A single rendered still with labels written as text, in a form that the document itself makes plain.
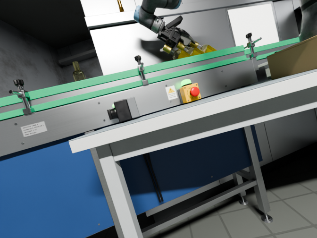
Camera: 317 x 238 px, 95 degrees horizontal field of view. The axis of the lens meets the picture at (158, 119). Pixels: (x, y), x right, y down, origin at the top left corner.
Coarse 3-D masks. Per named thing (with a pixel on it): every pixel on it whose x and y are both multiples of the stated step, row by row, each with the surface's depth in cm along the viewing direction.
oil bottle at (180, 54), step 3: (177, 51) 81; (180, 51) 81; (183, 51) 81; (174, 54) 82; (177, 54) 81; (180, 54) 81; (183, 54) 81; (186, 54) 82; (189, 54) 82; (174, 57) 83; (177, 57) 81; (180, 57) 81; (183, 57) 81
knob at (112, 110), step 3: (114, 108) 56; (108, 111) 56; (111, 111) 55; (114, 111) 55; (108, 114) 56; (111, 114) 55; (114, 114) 55; (111, 117) 57; (114, 117) 56; (117, 117) 57
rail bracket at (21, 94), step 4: (16, 80) 53; (20, 80) 54; (16, 84) 53; (20, 84) 54; (20, 88) 54; (12, 92) 49; (16, 92) 50; (20, 92) 53; (24, 92) 54; (20, 96) 53; (24, 96) 54; (28, 96) 55; (24, 100) 54; (24, 104) 54; (28, 104) 55; (28, 108) 54; (32, 108) 55; (24, 112) 54; (28, 112) 54; (32, 112) 55
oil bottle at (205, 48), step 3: (204, 45) 85; (207, 45) 85; (201, 48) 85; (204, 48) 84; (207, 48) 85; (210, 48) 85; (213, 48) 86; (204, 51) 84; (207, 51) 85; (210, 51) 85
